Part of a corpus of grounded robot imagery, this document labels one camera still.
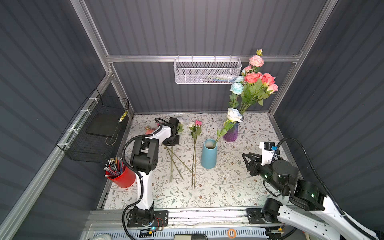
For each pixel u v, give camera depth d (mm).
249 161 593
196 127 1084
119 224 722
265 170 561
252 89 787
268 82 756
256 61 752
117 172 784
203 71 1118
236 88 817
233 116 654
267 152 543
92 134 747
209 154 782
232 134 982
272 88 770
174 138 885
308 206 439
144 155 569
